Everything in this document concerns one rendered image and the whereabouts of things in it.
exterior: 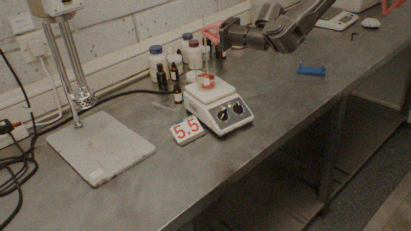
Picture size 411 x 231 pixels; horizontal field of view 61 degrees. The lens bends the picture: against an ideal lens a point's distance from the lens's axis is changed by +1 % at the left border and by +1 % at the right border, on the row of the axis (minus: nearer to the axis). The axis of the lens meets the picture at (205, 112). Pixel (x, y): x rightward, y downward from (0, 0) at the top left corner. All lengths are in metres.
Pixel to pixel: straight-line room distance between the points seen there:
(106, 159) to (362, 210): 1.30
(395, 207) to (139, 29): 1.14
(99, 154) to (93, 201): 0.16
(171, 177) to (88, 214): 0.21
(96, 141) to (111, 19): 0.47
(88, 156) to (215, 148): 0.35
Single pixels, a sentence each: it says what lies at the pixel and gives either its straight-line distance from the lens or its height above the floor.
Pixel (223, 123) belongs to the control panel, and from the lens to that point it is 1.00.
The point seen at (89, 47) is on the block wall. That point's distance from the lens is 1.31.
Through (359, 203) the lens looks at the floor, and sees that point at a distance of 1.93.
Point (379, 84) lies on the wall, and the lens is 2.53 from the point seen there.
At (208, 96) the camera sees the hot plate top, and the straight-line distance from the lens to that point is 1.03.
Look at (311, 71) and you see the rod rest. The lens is 1.35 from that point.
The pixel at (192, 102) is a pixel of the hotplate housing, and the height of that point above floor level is 0.81.
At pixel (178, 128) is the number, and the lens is 1.01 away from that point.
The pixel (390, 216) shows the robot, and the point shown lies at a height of 0.36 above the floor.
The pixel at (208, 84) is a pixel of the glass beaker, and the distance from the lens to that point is 1.04.
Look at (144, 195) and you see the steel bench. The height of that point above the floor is 0.75.
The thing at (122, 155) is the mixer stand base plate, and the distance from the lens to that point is 0.99.
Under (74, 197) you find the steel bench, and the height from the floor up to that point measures 0.75.
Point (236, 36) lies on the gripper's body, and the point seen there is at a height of 1.02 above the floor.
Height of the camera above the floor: 1.37
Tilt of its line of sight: 34 degrees down
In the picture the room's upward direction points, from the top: 5 degrees counter-clockwise
